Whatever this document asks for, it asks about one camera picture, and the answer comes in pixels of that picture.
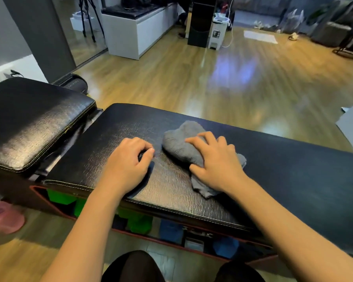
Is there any person's left hand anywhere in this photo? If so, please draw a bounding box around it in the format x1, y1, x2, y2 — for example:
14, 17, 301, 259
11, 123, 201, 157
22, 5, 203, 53
97, 137, 155, 198

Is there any person's right hand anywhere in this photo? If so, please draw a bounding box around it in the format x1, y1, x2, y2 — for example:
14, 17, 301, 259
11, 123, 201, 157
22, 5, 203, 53
185, 131, 250, 195

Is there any grey cloth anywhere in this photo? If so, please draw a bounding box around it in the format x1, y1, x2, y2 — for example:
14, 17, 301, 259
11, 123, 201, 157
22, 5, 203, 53
162, 120, 247, 199

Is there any person's right forearm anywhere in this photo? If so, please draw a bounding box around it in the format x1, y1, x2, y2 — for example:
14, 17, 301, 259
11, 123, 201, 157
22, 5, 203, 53
224, 177, 353, 282

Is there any person's left forearm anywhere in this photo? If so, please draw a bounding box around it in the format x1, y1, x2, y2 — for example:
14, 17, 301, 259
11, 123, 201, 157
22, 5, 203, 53
41, 185, 127, 282

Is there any long black bench pad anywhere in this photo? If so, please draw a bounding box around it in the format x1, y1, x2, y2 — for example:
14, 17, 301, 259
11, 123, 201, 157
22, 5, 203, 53
43, 103, 353, 257

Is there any green dumbbell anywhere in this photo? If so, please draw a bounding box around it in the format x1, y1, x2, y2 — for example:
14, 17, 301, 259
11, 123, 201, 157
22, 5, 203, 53
46, 189, 77, 206
74, 198, 87, 218
118, 208, 153, 235

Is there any blue dumbbell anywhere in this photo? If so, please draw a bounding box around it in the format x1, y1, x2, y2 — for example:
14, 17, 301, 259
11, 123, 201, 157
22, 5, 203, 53
159, 219, 185, 245
213, 236, 239, 259

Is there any black foam roller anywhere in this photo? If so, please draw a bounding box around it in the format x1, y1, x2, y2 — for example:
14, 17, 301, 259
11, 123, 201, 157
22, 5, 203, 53
54, 74, 89, 95

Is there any white appliance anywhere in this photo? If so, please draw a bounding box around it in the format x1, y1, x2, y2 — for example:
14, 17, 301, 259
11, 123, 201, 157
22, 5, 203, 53
207, 15, 230, 50

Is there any person's left leg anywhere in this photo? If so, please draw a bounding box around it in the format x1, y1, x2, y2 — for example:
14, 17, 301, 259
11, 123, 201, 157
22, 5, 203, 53
101, 250, 166, 282

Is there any person's leg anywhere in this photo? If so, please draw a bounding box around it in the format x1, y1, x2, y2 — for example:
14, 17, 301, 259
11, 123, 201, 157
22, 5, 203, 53
214, 261, 266, 282
101, 250, 166, 282

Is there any person's right leg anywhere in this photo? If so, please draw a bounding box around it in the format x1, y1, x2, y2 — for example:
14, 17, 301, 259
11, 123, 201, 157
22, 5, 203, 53
214, 261, 266, 282

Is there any white floor mat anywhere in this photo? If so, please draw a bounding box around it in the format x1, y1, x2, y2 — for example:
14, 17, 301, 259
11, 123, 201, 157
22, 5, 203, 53
243, 30, 279, 44

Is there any black tall speaker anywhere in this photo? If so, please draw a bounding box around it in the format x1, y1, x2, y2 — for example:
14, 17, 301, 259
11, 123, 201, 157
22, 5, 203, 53
187, 0, 217, 48

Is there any short black bench seat pad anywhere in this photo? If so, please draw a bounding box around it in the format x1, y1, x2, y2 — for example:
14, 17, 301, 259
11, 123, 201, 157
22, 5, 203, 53
0, 77, 96, 173

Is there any white cabinet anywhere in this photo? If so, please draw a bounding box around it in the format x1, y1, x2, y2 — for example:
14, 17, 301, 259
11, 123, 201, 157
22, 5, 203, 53
101, 3, 178, 61

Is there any white plastic bag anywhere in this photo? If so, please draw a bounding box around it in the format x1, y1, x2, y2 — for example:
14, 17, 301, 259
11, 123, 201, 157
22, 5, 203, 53
281, 9, 305, 34

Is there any grey sofa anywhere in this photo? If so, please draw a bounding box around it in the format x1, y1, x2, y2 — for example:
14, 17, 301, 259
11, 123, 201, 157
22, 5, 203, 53
232, 0, 296, 18

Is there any black cushion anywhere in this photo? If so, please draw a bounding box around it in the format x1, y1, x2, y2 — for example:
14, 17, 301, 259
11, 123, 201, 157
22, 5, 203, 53
101, 2, 168, 21

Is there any grey ottoman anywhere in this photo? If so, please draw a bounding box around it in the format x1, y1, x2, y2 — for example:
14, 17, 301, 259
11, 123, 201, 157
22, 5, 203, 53
311, 22, 353, 47

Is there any white box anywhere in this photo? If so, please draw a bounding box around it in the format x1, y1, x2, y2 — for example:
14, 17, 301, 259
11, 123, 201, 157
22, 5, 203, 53
70, 11, 102, 33

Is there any black tripod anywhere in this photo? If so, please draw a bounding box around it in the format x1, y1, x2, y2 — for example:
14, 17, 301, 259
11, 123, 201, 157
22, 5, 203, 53
78, 0, 105, 43

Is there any pink plastic object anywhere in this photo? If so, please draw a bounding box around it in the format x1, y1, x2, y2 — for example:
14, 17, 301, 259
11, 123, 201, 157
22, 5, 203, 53
0, 201, 26, 235

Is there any black metal rack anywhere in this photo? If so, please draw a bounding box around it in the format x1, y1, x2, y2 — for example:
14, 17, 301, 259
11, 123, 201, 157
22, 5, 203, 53
332, 25, 353, 60

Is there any black bench frame red trim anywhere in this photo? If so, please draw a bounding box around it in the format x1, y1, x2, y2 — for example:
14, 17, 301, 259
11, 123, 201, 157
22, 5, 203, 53
0, 108, 283, 265

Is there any white cable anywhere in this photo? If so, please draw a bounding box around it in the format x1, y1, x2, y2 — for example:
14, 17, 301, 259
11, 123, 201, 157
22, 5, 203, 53
221, 0, 235, 48

